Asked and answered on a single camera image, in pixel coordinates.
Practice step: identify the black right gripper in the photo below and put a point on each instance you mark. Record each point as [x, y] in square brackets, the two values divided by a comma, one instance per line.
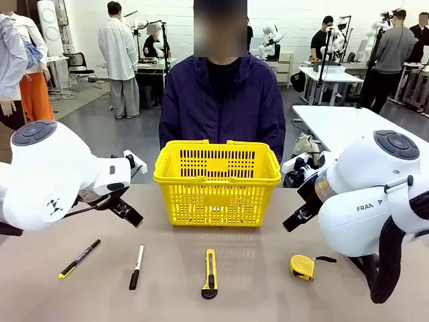
[310, 196]

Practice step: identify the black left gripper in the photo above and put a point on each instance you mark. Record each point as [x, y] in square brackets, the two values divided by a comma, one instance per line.
[104, 196]

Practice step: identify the yellow tape measure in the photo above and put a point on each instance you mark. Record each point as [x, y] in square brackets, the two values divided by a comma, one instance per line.
[301, 266]

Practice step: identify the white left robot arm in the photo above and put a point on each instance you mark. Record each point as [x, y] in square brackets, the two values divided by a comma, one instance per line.
[50, 167]

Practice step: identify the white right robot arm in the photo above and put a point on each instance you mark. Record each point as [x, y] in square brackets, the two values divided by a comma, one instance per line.
[355, 167]

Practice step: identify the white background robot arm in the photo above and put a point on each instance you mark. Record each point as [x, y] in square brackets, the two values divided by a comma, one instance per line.
[269, 37]

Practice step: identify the yellow plastic shopping basket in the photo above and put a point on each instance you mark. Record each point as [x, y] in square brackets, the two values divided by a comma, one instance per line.
[218, 181]

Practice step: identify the person in purple jacket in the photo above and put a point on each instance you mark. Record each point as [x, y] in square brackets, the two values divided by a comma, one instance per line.
[221, 110]

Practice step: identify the person in white coat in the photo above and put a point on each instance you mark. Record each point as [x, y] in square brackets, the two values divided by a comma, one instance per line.
[117, 50]

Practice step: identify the seated person in black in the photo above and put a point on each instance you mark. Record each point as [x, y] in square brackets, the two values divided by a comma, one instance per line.
[152, 43]

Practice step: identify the person in black t-shirt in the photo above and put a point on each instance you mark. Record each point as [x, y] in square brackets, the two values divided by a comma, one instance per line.
[318, 42]

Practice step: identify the person in grey sweater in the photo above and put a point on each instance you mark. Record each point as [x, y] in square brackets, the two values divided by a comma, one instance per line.
[392, 50]

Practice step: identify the person in black jacket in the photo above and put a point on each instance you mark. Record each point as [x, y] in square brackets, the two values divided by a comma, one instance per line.
[420, 40]

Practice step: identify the dark plastic stool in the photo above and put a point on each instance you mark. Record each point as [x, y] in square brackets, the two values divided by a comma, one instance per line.
[289, 180]

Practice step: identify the white marker with black cap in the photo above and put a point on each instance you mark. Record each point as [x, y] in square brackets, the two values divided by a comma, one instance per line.
[136, 266]

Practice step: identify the black yellow-tipped highlighter pen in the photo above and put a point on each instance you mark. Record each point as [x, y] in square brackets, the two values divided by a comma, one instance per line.
[80, 257]

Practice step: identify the beige cloth bag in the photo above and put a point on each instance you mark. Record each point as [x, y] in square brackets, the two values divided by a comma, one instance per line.
[305, 144]

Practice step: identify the yellow utility knife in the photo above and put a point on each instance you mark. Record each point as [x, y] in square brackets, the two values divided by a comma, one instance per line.
[210, 275]

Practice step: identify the large white table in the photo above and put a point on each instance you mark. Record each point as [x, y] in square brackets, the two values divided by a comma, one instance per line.
[335, 124]

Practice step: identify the dark workbench desk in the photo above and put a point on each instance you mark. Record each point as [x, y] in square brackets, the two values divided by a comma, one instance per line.
[151, 67]

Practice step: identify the small white desk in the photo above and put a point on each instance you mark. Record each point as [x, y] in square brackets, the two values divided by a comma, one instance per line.
[332, 75]

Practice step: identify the white drawer cabinet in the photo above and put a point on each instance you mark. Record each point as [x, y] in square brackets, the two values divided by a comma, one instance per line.
[284, 70]

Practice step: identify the mannequin with orange pants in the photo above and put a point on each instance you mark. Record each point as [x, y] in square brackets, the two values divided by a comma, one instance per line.
[35, 90]

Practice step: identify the black office chair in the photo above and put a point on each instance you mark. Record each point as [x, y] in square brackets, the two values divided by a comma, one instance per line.
[78, 67]

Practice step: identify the black tripod pole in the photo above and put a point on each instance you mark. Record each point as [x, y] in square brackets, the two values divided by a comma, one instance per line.
[323, 67]
[370, 67]

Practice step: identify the mannequin with blue shirt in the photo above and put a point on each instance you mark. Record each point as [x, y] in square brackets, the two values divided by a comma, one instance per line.
[10, 60]

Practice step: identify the white standing air conditioner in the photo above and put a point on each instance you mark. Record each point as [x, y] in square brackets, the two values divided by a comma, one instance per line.
[50, 27]

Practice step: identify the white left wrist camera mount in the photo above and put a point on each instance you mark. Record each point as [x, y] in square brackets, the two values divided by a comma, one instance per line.
[137, 164]

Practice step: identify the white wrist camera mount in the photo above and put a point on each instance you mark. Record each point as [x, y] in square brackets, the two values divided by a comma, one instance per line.
[137, 164]
[295, 162]

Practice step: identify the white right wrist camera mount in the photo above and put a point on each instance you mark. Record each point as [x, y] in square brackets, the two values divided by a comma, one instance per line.
[295, 162]

